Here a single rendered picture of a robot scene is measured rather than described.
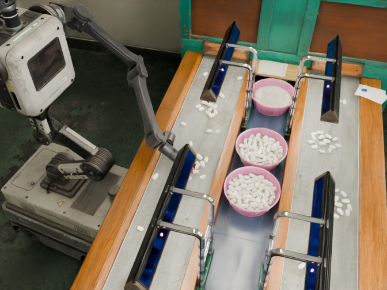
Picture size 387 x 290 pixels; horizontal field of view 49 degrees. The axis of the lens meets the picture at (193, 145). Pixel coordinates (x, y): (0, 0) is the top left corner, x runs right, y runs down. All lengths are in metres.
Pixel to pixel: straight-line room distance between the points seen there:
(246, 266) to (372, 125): 1.07
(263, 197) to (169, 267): 0.56
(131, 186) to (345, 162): 1.08
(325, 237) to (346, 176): 0.74
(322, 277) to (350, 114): 1.30
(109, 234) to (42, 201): 0.66
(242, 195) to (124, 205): 0.55
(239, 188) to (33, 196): 1.14
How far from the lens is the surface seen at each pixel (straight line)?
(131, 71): 2.19
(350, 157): 2.30
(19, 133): 3.60
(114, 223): 1.93
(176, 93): 2.49
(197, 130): 2.30
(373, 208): 2.10
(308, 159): 2.23
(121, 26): 4.01
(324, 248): 1.50
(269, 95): 2.55
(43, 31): 1.85
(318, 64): 2.69
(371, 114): 2.54
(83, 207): 2.37
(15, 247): 2.94
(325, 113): 1.97
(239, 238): 1.97
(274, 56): 2.74
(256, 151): 2.22
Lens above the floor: 2.36
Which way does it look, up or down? 47 degrees down
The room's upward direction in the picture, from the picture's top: straight up
